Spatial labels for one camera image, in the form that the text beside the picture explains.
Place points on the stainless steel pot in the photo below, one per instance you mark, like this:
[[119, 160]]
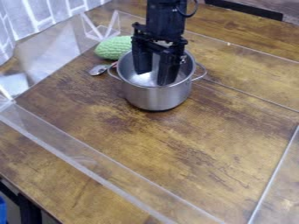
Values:
[[140, 89]]

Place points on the clear acrylic barrier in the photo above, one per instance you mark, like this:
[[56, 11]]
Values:
[[212, 162]]

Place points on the white patterned curtain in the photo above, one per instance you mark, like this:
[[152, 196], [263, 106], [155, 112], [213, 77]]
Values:
[[24, 17]]

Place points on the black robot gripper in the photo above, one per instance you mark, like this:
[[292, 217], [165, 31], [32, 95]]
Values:
[[160, 36]]

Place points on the black bar in background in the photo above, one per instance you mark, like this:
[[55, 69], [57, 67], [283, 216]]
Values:
[[245, 9]]

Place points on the pink handled metal spoon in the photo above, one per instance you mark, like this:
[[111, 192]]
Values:
[[99, 69]]

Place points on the green knitted toy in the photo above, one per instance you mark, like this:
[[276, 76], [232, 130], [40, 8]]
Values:
[[112, 48]]

